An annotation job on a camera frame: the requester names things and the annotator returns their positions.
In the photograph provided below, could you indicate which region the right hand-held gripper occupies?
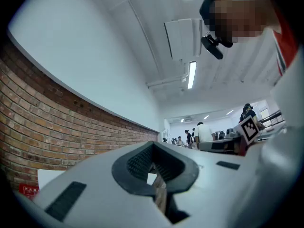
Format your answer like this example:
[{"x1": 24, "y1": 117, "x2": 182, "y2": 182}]
[{"x1": 198, "y1": 115, "x2": 262, "y2": 156}]

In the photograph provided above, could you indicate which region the white ceiling pipe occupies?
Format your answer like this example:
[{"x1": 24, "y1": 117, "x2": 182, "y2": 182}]
[{"x1": 146, "y1": 76, "x2": 188, "y2": 89}]

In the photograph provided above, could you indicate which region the long ceiling light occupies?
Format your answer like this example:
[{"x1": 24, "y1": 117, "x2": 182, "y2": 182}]
[{"x1": 187, "y1": 60, "x2": 197, "y2": 89}]

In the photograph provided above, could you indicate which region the person in red shirt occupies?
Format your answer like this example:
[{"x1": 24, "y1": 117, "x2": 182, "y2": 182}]
[{"x1": 255, "y1": 0, "x2": 304, "y2": 77}]

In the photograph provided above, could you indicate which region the person's head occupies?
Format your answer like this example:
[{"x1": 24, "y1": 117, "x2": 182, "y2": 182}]
[{"x1": 199, "y1": 0, "x2": 282, "y2": 45}]

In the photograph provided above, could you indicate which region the black head camera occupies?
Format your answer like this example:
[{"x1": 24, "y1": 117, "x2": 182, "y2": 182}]
[{"x1": 200, "y1": 33, "x2": 234, "y2": 60}]

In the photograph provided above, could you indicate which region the white ceiling air conditioner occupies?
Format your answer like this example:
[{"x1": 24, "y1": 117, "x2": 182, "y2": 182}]
[{"x1": 163, "y1": 18, "x2": 204, "y2": 61}]

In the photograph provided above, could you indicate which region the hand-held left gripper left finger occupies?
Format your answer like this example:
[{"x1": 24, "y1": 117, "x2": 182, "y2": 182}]
[{"x1": 111, "y1": 141, "x2": 155, "y2": 197}]

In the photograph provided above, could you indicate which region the black railing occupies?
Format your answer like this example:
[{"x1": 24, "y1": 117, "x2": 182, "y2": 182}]
[{"x1": 258, "y1": 110, "x2": 285, "y2": 128}]

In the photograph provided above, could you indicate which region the red wall sign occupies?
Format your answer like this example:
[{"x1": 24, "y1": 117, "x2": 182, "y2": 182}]
[{"x1": 19, "y1": 183, "x2": 40, "y2": 200}]

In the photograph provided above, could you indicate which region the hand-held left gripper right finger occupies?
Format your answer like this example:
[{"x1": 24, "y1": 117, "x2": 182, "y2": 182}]
[{"x1": 153, "y1": 142, "x2": 199, "y2": 195}]

